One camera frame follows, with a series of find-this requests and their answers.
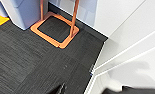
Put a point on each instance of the pale grey bin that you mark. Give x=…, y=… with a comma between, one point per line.
x=23, y=13

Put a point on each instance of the orange table frame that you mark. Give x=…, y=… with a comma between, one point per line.
x=56, y=42

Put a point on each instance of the white wardrobe body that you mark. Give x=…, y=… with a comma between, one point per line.
x=119, y=13

